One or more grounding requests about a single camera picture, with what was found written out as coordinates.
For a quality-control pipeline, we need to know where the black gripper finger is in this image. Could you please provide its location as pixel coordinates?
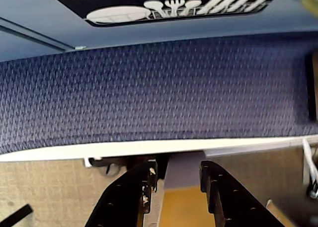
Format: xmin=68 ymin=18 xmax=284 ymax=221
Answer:
xmin=84 ymin=159 xmax=159 ymax=227
xmin=199 ymin=160 xmax=285 ymax=227

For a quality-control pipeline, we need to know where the yellow flat board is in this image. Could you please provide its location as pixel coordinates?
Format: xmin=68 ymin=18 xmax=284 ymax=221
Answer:
xmin=159 ymin=187 xmax=219 ymax=227

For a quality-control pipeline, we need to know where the gray table leg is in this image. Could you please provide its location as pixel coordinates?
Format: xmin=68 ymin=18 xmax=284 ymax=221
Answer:
xmin=162 ymin=151 xmax=207 ymax=192

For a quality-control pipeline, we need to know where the black flat strip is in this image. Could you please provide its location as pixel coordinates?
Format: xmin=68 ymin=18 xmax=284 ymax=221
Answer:
xmin=0 ymin=204 xmax=33 ymax=227

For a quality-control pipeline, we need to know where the blue textured floor mat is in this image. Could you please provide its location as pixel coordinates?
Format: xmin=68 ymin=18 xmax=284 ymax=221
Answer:
xmin=0 ymin=32 xmax=318 ymax=154

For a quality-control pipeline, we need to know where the blue wooden toy kitchen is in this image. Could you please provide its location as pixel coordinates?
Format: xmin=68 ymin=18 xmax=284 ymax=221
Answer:
xmin=0 ymin=0 xmax=318 ymax=63

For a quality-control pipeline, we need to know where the dishwasher door with cutlery print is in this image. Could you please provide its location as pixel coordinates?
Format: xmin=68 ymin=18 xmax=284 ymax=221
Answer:
xmin=0 ymin=0 xmax=318 ymax=56

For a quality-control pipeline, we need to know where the white cable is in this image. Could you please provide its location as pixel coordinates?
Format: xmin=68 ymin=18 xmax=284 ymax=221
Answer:
xmin=302 ymin=139 xmax=318 ymax=200

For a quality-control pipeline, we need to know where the gold dishwasher handle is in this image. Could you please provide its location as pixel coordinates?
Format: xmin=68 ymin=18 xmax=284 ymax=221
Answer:
xmin=299 ymin=0 xmax=318 ymax=16

